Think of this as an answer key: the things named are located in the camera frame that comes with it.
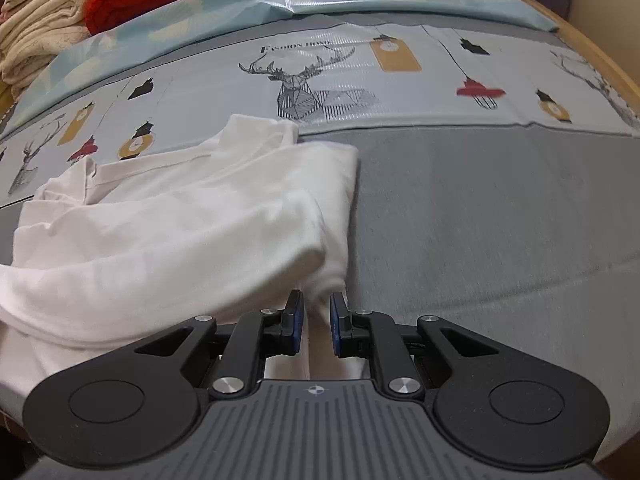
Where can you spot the grey deer print bedsheet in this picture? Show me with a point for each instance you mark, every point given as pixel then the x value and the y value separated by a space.
pixel 497 182

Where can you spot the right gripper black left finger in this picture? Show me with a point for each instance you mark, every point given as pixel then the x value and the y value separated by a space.
pixel 138 401

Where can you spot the cream folded blanket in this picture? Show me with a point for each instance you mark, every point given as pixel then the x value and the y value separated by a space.
pixel 34 35

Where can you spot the white shirt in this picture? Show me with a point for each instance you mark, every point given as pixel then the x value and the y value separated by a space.
pixel 104 255

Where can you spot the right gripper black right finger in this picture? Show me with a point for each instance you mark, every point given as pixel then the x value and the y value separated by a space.
pixel 491 401

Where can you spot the light blue patterned quilt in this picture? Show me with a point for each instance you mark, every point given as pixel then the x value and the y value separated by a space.
pixel 185 22

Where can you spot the wooden bed frame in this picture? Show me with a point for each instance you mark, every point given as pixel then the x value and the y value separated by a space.
pixel 604 64

